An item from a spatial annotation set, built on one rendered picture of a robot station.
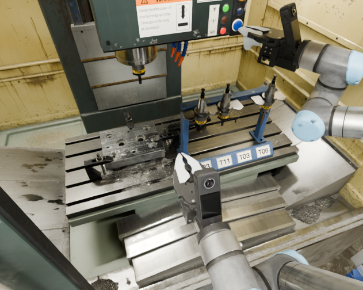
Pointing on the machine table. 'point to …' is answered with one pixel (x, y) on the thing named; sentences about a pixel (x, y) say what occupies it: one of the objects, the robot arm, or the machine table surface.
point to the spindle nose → (137, 56)
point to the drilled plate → (145, 152)
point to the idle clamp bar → (180, 125)
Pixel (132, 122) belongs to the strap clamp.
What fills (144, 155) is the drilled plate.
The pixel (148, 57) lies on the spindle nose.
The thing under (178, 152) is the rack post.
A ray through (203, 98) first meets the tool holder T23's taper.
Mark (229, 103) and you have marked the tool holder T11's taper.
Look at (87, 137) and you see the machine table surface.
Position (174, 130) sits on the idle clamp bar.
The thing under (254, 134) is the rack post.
